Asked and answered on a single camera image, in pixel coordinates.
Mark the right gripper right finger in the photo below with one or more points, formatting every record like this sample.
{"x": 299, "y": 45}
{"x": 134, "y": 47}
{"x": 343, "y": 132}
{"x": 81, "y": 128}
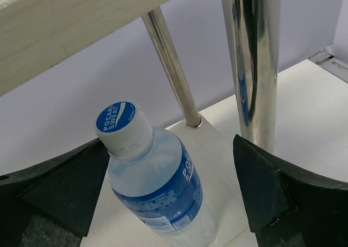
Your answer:
{"x": 287, "y": 205}

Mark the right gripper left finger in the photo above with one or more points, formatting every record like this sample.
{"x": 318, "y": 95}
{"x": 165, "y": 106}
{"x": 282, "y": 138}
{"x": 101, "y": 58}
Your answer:
{"x": 52, "y": 203}

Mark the Pocari Sweat bottle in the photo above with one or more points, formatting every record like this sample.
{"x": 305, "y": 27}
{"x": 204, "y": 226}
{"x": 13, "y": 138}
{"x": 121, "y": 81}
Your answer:
{"x": 151, "y": 172}

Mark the aluminium side rail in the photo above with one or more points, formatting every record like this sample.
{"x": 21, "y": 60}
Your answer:
{"x": 325, "y": 59}

